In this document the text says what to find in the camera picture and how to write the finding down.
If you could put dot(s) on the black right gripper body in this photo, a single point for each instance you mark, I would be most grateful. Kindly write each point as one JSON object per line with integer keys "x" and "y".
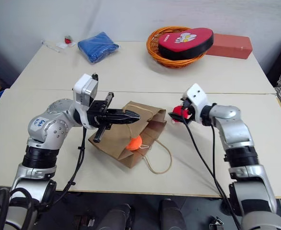
{"x": 186, "y": 103}

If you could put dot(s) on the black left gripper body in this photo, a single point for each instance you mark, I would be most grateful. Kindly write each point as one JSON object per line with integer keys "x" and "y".
{"x": 98, "y": 115}

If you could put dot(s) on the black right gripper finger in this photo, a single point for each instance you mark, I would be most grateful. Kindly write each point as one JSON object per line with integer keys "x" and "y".
{"x": 177, "y": 116}

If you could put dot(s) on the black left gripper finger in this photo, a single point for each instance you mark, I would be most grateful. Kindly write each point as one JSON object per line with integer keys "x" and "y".
{"x": 126, "y": 113}
{"x": 124, "y": 120}

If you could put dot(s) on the red plush toy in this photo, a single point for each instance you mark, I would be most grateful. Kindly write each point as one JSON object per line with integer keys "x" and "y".
{"x": 178, "y": 110}

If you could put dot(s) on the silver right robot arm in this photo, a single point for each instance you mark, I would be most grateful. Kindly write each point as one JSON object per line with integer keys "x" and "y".
{"x": 236, "y": 129}

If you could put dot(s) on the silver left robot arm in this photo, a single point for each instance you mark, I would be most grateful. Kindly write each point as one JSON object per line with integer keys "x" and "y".
{"x": 54, "y": 119}

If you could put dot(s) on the orange plush ball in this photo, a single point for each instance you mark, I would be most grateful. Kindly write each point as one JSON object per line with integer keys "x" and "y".
{"x": 134, "y": 143}

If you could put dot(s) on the brown paper bag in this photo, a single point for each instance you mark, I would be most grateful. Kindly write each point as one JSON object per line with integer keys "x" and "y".
{"x": 117, "y": 146}

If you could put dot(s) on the blue cloth in plastic bag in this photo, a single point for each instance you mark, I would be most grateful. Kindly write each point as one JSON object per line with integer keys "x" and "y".
{"x": 97, "y": 46}

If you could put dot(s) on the orange wicker basket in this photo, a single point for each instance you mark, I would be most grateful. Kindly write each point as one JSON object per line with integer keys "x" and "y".
{"x": 169, "y": 63}

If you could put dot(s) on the red rectangular box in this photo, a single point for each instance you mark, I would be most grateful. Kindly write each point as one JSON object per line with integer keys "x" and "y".
{"x": 228, "y": 45}

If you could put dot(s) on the small white packet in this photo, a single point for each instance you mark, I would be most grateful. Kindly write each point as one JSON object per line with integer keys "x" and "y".
{"x": 61, "y": 45}

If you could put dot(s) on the small red strawberry toy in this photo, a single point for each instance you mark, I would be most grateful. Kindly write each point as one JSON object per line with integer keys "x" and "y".
{"x": 68, "y": 39}

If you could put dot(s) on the clear plastic pen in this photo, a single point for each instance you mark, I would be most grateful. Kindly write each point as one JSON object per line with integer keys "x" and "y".
{"x": 50, "y": 46}

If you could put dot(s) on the dark rounded shape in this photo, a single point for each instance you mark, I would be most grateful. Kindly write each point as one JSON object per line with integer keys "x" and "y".
{"x": 115, "y": 218}
{"x": 173, "y": 215}

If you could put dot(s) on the blue bucket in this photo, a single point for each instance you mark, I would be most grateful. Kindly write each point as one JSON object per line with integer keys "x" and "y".
{"x": 0, "y": 96}

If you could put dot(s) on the black chair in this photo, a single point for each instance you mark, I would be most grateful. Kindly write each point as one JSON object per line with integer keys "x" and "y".
{"x": 280, "y": 57}

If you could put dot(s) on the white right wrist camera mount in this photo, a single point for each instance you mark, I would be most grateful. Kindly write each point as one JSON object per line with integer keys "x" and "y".
{"x": 198, "y": 100}

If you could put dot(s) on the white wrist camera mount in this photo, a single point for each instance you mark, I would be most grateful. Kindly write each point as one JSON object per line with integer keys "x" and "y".
{"x": 82, "y": 88}
{"x": 198, "y": 100}

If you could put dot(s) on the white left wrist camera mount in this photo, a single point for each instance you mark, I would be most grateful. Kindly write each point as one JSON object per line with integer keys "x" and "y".
{"x": 82, "y": 88}

